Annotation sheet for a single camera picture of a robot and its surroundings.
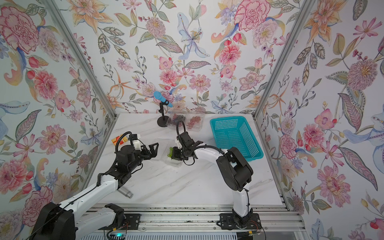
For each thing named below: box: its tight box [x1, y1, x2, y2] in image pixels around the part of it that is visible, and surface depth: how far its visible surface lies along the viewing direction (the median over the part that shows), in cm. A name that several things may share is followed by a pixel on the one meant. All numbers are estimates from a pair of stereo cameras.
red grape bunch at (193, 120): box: [187, 116, 201, 129], surface depth 116 cm
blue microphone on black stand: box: [153, 91, 174, 128], surface depth 112 cm
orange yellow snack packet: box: [111, 133, 127, 146], surface depth 106 cm
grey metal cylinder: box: [117, 187, 134, 199], surface depth 82 cm
